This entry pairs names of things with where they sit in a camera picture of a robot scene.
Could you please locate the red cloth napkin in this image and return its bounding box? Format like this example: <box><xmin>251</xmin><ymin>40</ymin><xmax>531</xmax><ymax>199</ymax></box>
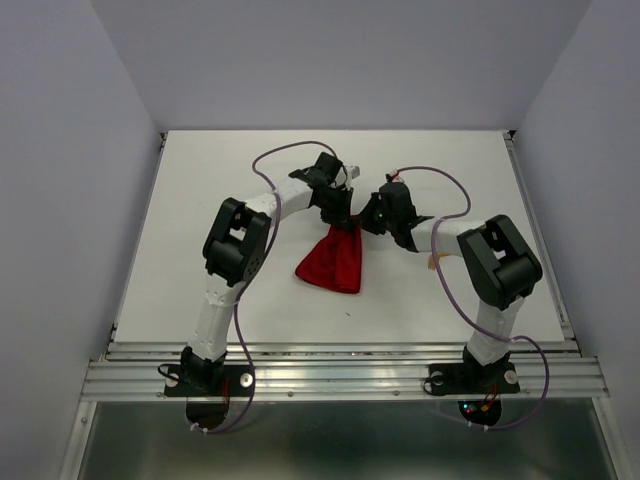
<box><xmin>294</xmin><ymin>225</ymin><xmax>363</xmax><ymax>295</ymax></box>

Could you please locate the orange plastic fork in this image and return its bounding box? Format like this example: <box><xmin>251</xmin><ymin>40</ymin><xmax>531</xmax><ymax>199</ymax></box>
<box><xmin>428</xmin><ymin>253</ymin><xmax>447</xmax><ymax>271</ymax></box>

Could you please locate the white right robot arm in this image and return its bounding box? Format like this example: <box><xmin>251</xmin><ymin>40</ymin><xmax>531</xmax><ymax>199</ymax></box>
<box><xmin>357</xmin><ymin>182</ymin><xmax>543</xmax><ymax>390</ymax></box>

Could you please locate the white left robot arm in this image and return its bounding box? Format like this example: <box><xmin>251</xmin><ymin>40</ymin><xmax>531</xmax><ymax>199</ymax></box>
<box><xmin>180</xmin><ymin>152</ymin><xmax>360</xmax><ymax>394</ymax></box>

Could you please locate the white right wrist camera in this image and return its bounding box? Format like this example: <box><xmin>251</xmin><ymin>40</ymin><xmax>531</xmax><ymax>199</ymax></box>
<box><xmin>385</xmin><ymin>170</ymin><xmax>404</xmax><ymax>183</ymax></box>

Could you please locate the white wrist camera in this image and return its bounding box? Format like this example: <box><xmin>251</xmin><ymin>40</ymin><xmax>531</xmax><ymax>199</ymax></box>
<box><xmin>385</xmin><ymin>170</ymin><xmax>404</xmax><ymax>183</ymax></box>
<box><xmin>343</xmin><ymin>165</ymin><xmax>360</xmax><ymax>179</ymax></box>

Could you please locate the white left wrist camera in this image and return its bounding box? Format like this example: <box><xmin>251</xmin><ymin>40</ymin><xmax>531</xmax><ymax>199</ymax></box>
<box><xmin>343</xmin><ymin>165</ymin><xmax>360</xmax><ymax>179</ymax></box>

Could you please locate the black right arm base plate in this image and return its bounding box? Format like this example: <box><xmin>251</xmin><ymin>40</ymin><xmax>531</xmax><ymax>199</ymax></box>
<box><xmin>423</xmin><ymin>362</ymin><xmax>520</xmax><ymax>397</ymax></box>

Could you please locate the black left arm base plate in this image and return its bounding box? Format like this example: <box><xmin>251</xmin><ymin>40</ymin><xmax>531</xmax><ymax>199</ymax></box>
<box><xmin>157</xmin><ymin>364</ymin><xmax>255</xmax><ymax>398</ymax></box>

